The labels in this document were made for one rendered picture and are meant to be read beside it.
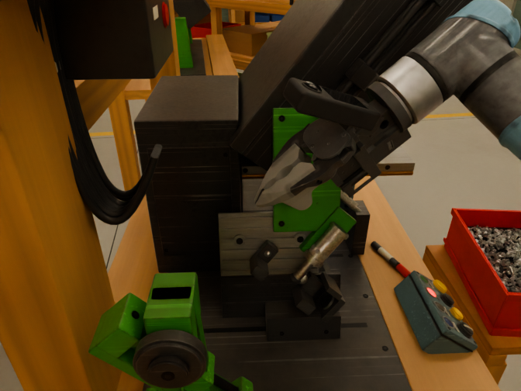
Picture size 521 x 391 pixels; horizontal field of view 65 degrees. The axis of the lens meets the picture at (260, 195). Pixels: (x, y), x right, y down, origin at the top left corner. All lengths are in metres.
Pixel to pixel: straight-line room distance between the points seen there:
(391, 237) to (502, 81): 0.58
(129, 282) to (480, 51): 0.76
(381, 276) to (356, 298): 0.09
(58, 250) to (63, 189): 0.07
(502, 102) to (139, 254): 0.79
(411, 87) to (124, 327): 0.41
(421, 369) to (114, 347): 0.49
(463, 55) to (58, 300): 0.53
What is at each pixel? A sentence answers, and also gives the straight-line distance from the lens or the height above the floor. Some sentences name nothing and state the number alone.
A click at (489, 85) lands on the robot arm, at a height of 1.36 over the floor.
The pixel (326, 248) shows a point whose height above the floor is 1.06.
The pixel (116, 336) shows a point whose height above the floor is 1.14.
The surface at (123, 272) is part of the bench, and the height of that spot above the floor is 0.88.
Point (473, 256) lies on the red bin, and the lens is 1.07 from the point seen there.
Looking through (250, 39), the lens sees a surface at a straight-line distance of 3.65.
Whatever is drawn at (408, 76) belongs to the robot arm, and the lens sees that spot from 0.52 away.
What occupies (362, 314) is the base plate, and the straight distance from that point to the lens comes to 0.82.
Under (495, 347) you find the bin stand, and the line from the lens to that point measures 1.00.
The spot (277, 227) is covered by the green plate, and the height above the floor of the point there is 1.08.
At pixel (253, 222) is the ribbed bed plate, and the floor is 1.08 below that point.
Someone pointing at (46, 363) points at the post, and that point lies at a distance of 0.62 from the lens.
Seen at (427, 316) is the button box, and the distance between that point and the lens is 0.80.
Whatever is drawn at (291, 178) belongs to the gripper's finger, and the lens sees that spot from 0.51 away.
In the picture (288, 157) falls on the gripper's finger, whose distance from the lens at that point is 0.53.
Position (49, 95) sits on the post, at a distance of 0.52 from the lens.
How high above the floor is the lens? 1.49
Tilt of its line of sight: 31 degrees down
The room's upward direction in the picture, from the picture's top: straight up
